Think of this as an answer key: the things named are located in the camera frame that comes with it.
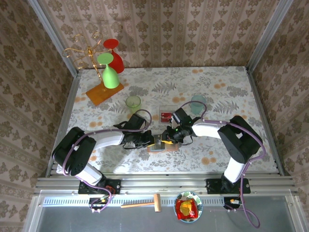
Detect aluminium table long rail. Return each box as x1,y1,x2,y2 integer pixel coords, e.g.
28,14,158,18
33,173,300,195

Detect green plastic tumbler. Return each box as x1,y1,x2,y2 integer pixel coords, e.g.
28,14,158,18
125,95,142,115

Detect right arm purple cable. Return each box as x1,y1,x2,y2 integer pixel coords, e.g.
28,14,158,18
179,101,266,230

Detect gold glass rack wooden base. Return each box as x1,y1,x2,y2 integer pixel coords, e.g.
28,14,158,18
62,31,125,106

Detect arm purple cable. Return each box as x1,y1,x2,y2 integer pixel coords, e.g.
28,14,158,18
62,109,152,213
179,101,266,230

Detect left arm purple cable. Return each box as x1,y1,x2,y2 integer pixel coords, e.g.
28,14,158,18
62,109,152,213

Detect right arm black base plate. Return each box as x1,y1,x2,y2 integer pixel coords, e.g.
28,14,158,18
206,178,251,195

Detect grey metal shelf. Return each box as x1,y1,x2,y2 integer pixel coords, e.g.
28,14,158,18
23,189,304,232

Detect aluminium frame post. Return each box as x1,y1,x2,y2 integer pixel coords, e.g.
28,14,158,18
27,0,82,77
246,0,294,72

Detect red wine glass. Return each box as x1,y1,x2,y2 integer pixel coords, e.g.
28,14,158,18
103,38,125,74

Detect black cable connector bracket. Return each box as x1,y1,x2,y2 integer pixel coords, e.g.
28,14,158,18
223,197,242,210
88,197,110,211

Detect wooden mallet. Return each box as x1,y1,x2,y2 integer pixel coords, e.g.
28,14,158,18
120,193,162,213

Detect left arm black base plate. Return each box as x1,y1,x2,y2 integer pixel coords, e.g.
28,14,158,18
78,179,121,195

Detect red yellow snack bag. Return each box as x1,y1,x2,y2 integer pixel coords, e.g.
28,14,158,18
175,198,198,220

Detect aluminium table side rail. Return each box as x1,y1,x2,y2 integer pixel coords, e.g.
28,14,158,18
44,71,82,178
245,66,292,178

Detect slotted metal strip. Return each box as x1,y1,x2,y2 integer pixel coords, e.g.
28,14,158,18
42,196,288,206

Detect tan leather card holder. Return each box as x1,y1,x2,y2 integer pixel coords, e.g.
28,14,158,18
146,134,180,154

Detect blue plastic tumbler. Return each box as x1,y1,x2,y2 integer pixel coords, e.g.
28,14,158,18
190,94,207,116

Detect green wine glass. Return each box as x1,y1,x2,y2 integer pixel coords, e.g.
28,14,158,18
96,53,121,89

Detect clear plastic tray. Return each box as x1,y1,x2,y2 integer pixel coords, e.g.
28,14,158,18
159,104,179,124

